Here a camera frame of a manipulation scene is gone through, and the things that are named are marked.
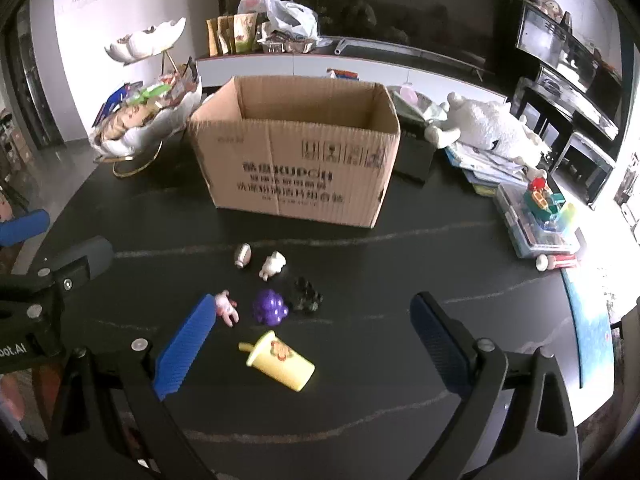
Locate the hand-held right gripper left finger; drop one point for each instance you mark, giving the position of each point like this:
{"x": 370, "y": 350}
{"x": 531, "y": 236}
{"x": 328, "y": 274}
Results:
{"x": 185, "y": 347}

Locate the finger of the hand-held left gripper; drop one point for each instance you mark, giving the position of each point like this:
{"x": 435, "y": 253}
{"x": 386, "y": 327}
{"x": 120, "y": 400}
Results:
{"x": 22, "y": 227}
{"x": 82, "y": 260}

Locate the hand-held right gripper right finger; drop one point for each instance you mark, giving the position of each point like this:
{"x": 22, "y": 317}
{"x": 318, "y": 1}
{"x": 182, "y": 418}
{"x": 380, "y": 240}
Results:
{"x": 440, "y": 347}

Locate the pink figure toy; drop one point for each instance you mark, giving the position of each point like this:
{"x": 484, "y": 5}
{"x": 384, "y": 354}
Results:
{"x": 226, "y": 308}

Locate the purple grape toy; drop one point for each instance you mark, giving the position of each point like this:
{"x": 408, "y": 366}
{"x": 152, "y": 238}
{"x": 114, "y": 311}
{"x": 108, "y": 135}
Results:
{"x": 270, "y": 307}

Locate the white figure toy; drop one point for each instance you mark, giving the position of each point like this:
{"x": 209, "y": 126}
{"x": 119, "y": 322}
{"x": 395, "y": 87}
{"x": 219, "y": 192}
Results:
{"x": 272, "y": 265}

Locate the black toy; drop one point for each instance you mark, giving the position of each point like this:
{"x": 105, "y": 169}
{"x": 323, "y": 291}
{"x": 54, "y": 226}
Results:
{"x": 305, "y": 295}

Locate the brown cardboard box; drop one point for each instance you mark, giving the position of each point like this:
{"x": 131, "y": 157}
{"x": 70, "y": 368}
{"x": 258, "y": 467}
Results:
{"x": 280, "y": 170}

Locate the black marble desktop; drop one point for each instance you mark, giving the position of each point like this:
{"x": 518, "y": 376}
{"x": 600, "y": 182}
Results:
{"x": 375, "y": 270}

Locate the yellow toy cup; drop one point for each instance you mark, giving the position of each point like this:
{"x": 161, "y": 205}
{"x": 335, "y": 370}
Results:
{"x": 285, "y": 365}

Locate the small striped toy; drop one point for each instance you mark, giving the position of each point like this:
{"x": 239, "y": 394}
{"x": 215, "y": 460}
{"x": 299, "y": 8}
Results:
{"x": 242, "y": 255}

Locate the clear plastic storage box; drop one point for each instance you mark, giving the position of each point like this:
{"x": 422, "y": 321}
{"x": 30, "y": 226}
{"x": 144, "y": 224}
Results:
{"x": 520, "y": 230}

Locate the red white tube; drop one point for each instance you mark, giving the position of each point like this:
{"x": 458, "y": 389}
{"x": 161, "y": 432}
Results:
{"x": 560, "y": 262}

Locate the pile of snack packets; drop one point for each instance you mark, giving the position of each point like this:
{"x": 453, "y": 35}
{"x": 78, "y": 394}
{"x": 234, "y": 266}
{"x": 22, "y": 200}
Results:
{"x": 145, "y": 102}

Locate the colourful block toy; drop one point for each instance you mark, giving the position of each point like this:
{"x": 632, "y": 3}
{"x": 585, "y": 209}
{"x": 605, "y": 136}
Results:
{"x": 545, "y": 205}

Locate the stack of books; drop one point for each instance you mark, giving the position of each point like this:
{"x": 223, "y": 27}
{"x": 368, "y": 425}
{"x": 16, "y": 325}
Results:
{"x": 480, "y": 167}

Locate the white shell tiered tray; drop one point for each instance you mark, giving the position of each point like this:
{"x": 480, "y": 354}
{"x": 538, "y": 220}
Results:
{"x": 145, "y": 45}

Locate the white plush sheep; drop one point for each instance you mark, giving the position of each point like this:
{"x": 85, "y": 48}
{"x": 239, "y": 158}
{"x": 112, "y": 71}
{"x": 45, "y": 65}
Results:
{"x": 485, "y": 125}

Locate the green wet wipes pack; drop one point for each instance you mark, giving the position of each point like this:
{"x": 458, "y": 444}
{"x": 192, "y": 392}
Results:
{"x": 420, "y": 107}

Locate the brown snack pouch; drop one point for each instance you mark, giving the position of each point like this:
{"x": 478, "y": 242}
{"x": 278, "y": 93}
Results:
{"x": 212, "y": 35}

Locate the kraft snack pouch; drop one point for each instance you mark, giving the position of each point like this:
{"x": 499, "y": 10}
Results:
{"x": 226, "y": 34}

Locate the kraft pouch with green print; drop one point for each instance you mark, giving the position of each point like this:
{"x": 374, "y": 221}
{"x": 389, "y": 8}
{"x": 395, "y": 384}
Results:
{"x": 246, "y": 32}

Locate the blue orange bag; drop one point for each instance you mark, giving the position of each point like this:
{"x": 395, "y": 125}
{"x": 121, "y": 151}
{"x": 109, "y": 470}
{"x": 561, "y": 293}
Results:
{"x": 344, "y": 74}

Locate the white television cabinet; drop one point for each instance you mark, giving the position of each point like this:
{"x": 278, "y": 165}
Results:
{"x": 300, "y": 66}

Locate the foil tray of snacks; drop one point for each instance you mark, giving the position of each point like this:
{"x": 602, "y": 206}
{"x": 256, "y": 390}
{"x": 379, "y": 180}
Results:
{"x": 287, "y": 46}

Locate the black display cabinet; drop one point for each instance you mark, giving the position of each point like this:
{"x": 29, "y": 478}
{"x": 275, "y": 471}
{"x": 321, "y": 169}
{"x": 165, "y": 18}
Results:
{"x": 565, "y": 75}

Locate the pink white bag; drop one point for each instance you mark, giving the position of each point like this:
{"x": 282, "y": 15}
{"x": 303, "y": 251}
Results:
{"x": 247, "y": 6}

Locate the grey roll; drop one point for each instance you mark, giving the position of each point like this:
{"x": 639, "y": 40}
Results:
{"x": 341, "y": 47}

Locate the white plastic bag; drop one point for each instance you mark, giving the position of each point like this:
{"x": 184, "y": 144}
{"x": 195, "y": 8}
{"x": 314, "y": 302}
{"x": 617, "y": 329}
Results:
{"x": 290, "y": 17}

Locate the black television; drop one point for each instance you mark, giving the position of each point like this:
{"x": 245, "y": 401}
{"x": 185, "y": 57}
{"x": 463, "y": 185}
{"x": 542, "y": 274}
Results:
{"x": 400, "y": 5}

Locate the small plush doll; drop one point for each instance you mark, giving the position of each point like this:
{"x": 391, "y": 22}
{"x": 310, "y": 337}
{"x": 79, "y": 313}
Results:
{"x": 552, "y": 9}

